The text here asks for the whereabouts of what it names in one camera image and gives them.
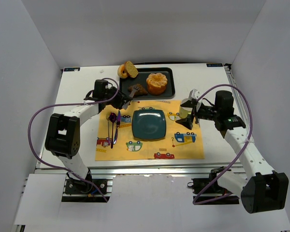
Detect silver metal tongs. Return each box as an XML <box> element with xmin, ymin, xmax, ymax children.
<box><xmin>122</xmin><ymin>85</ymin><xmax>140</xmax><ymax>110</ymax></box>

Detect brown chocolate bread piece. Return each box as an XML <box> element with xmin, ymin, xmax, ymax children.
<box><xmin>128</xmin><ymin>84</ymin><xmax>148</xmax><ymax>97</ymax></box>

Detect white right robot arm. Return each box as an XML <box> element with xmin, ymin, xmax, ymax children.
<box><xmin>177</xmin><ymin>89</ymin><xmax>289</xmax><ymax>214</ymax></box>

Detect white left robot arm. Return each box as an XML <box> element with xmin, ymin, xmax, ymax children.
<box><xmin>45</xmin><ymin>78</ymin><xmax>132</xmax><ymax>181</ymax></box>

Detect light green mug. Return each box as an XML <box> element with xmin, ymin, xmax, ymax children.
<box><xmin>179</xmin><ymin>106</ymin><xmax>192</xmax><ymax>118</ymax></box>

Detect purple iridescent knife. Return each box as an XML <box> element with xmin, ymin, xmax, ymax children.
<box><xmin>113</xmin><ymin>111</ymin><xmax>121</xmax><ymax>145</ymax></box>

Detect purple iridescent spoon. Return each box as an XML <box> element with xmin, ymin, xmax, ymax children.
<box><xmin>109</xmin><ymin>113</ymin><xmax>117</xmax><ymax>149</ymax></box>

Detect glazed donut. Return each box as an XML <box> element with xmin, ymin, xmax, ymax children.
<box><xmin>117</xmin><ymin>64</ymin><xmax>128</xmax><ymax>79</ymax></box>

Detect black baking tray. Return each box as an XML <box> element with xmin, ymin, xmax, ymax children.
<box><xmin>118</xmin><ymin>67</ymin><xmax>176</xmax><ymax>101</ymax></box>

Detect sliced baguette piece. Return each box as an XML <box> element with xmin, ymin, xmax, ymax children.
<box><xmin>124</xmin><ymin>61</ymin><xmax>139</xmax><ymax>78</ymax></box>

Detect teal square plate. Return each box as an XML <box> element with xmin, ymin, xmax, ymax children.
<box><xmin>131</xmin><ymin>109</ymin><xmax>166</xmax><ymax>140</ymax></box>

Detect orange bundt cake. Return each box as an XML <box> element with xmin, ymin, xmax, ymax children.
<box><xmin>146</xmin><ymin>73</ymin><xmax>168</xmax><ymax>95</ymax></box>

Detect yellow car print placemat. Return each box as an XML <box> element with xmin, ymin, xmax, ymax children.
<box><xmin>95</xmin><ymin>100</ymin><xmax>205</xmax><ymax>161</ymax></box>

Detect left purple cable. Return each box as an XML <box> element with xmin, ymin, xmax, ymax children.
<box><xmin>27</xmin><ymin>77</ymin><xmax>120</xmax><ymax>203</ymax></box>

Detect purple cable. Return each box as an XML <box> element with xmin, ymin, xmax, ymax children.
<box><xmin>27</xmin><ymin>77</ymin><xmax>120</xmax><ymax>203</ymax></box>
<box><xmin>192</xmin><ymin>84</ymin><xmax>254</xmax><ymax>205</ymax></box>

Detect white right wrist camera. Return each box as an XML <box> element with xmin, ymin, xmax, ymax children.
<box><xmin>188</xmin><ymin>89</ymin><xmax>200</xmax><ymax>101</ymax></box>

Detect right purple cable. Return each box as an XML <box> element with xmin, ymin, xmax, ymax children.
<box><xmin>192</xmin><ymin>84</ymin><xmax>254</xmax><ymax>205</ymax></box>

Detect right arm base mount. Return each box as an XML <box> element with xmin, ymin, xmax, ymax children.
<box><xmin>187</xmin><ymin>167</ymin><xmax>239</xmax><ymax>205</ymax></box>

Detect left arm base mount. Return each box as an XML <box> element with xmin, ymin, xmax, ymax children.
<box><xmin>61</xmin><ymin>174</ymin><xmax>113</xmax><ymax>203</ymax></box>

